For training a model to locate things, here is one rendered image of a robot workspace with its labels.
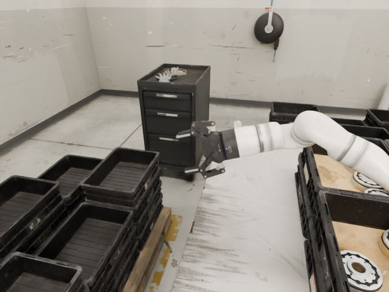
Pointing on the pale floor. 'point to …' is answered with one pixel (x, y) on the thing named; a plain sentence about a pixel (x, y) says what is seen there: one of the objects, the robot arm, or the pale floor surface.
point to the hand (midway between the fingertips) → (182, 153)
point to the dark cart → (175, 114)
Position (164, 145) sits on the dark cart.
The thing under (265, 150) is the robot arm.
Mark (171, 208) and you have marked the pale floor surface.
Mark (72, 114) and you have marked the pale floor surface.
